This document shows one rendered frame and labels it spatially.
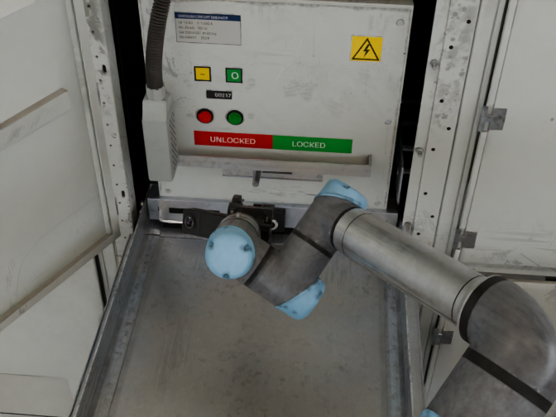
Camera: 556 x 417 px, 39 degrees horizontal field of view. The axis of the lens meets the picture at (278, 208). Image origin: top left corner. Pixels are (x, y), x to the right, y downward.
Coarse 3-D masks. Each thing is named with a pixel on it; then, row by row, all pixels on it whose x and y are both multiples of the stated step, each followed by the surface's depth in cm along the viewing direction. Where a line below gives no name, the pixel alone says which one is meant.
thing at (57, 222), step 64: (0, 0) 121; (64, 0) 136; (0, 64) 129; (64, 64) 141; (0, 128) 133; (64, 128) 148; (0, 192) 140; (64, 192) 155; (0, 256) 147; (64, 256) 162; (0, 320) 152
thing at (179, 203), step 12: (156, 192) 170; (156, 204) 169; (180, 204) 169; (192, 204) 168; (204, 204) 168; (216, 204) 168; (276, 204) 167; (288, 204) 167; (300, 204) 167; (396, 204) 168; (156, 216) 171; (180, 216) 171; (288, 216) 168; (300, 216) 168; (396, 216) 166
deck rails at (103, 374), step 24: (144, 240) 169; (144, 264) 164; (120, 288) 152; (144, 288) 158; (384, 288) 159; (120, 312) 153; (120, 336) 149; (408, 336) 141; (96, 360) 138; (120, 360) 144; (408, 360) 138; (96, 384) 139; (408, 384) 136; (96, 408) 136; (408, 408) 134
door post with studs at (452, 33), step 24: (456, 0) 130; (456, 24) 133; (432, 48) 137; (456, 48) 136; (432, 72) 140; (456, 72) 139; (432, 96) 143; (456, 96) 142; (432, 120) 146; (432, 144) 149; (432, 168) 153; (408, 192) 158; (432, 192) 157; (408, 216) 162; (432, 216) 161; (432, 240) 165
